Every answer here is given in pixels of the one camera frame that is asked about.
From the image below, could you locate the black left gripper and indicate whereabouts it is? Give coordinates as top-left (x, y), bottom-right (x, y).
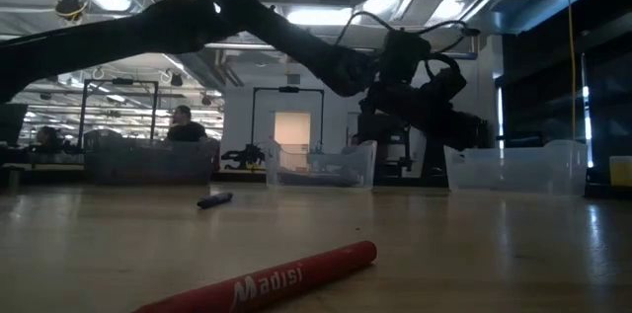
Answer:
top-left (361, 28), bottom-right (496, 152)

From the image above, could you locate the short red Madisi pencil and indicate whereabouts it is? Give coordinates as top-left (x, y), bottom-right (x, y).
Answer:
top-left (132, 240), bottom-right (379, 313)

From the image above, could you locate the black pen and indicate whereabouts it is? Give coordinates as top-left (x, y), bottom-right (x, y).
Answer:
top-left (196, 191), bottom-right (235, 210)

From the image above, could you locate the black equipment stand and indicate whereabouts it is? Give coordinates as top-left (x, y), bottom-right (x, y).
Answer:
top-left (355, 110), bottom-right (448, 189)

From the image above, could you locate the clear plastic bin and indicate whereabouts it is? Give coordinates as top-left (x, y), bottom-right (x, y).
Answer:
top-left (265, 139), bottom-right (377, 190)
top-left (443, 139), bottom-right (589, 196)

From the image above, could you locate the ceiling light panel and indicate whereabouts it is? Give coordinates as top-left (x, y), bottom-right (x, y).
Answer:
top-left (284, 5), bottom-right (356, 27)

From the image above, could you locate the yellow box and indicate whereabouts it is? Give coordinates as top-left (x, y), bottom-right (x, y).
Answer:
top-left (608, 155), bottom-right (632, 189)

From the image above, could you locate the person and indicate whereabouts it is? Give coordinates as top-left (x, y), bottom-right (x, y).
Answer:
top-left (165, 104), bottom-right (208, 144)
top-left (34, 124), bottom-right (63, 152)

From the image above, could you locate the smoky grey plastic bin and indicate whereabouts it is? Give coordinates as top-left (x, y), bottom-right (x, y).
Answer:
top-left (83, 137), bottom-right (218, 187)

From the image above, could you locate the black gantry frame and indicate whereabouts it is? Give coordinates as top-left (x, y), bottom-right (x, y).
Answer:
top-left (250, 86), bottom-right (326, 146)
top-left (77, 78), bottom-right (160, 151)

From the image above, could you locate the ceiling cable reel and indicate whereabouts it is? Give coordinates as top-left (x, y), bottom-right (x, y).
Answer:
top-left (53, 0), bottom-right (90, 23)

